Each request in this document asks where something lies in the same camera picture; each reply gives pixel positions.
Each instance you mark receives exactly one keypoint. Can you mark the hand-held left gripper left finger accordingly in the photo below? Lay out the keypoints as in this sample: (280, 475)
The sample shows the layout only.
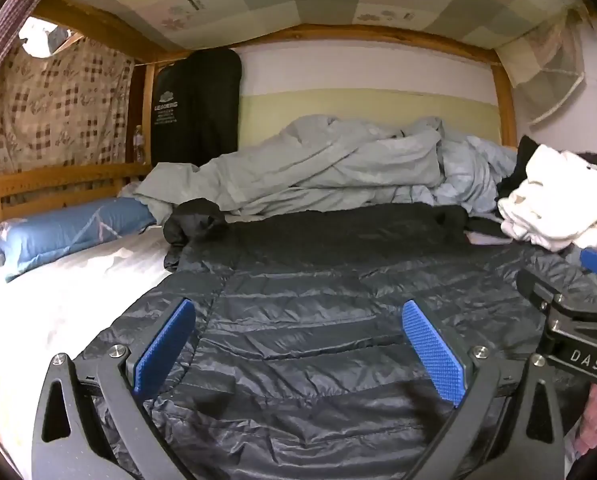
(163, 347)

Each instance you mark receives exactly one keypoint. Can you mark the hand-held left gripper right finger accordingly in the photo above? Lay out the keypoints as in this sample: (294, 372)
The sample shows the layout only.
(434, 355)

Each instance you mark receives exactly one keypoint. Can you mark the black down jacket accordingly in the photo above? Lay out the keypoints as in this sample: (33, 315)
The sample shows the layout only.
(303, 310)

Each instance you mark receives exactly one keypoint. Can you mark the white clothes pile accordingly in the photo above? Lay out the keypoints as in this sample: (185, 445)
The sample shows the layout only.
(543, 195)

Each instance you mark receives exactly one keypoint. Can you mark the person's right hand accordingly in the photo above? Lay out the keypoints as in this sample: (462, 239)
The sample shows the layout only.
(593, 417)

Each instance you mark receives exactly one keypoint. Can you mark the black cloth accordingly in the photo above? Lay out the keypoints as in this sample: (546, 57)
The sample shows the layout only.
(516, 170)

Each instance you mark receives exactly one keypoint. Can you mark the blue pillow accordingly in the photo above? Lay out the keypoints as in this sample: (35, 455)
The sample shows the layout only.
(63, 232)

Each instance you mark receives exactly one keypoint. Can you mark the white mesh net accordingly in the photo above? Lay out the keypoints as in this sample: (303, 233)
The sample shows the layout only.
(553, 80)

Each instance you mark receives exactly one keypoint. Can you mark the clear plastic bottle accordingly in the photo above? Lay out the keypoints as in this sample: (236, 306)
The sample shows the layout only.
(138, 144)

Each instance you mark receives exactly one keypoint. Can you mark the light blue duvet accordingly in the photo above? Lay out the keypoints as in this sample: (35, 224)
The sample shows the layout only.
(328, 160)

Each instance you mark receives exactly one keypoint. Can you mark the brown checked floral curtain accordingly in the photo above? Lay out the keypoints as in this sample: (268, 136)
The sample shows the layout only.
(53, 105)

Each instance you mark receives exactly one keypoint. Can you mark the purple plaid curtain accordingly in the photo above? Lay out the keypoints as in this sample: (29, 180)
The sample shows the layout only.
(13, 35)

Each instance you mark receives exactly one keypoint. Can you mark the wooden bunk bed frame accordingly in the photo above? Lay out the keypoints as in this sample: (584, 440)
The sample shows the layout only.
(68, 173)

